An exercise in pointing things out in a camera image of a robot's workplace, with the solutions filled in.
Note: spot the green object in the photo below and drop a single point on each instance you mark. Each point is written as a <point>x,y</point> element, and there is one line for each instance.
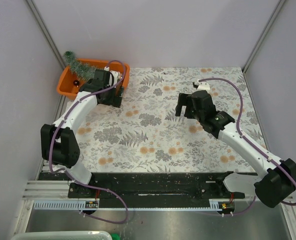
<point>115,236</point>

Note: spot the floral patterned table mat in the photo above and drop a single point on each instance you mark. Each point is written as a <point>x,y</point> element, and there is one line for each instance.
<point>144,135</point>

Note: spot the orange plastic tray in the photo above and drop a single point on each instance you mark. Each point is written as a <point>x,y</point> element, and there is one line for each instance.
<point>66,85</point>

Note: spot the small frosted christmas tree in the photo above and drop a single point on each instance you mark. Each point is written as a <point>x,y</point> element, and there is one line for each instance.
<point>83,71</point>

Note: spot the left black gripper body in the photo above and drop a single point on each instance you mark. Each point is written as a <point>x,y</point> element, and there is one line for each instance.
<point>113,99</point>

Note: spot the white plastic bin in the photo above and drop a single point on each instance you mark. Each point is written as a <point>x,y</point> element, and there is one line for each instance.
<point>63,235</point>

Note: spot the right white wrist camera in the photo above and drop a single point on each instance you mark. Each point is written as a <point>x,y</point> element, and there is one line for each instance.
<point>201,86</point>

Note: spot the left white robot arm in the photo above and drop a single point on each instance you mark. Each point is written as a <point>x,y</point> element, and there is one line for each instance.
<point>59,145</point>

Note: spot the aluminium frame rail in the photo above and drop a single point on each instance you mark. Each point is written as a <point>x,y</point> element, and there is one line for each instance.
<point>31,5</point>

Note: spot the dark glossy bauble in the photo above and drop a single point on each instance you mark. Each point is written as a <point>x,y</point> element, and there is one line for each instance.
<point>76,83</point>

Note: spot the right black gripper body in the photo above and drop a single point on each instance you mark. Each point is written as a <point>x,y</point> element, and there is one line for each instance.
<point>188,105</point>

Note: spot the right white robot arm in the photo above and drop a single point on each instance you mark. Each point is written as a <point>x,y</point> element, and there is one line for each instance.
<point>275,179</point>

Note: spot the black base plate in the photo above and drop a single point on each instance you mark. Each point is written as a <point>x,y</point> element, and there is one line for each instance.
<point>154,190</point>

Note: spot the white slotted cable duct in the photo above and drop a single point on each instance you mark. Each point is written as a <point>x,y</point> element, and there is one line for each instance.
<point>80,205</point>

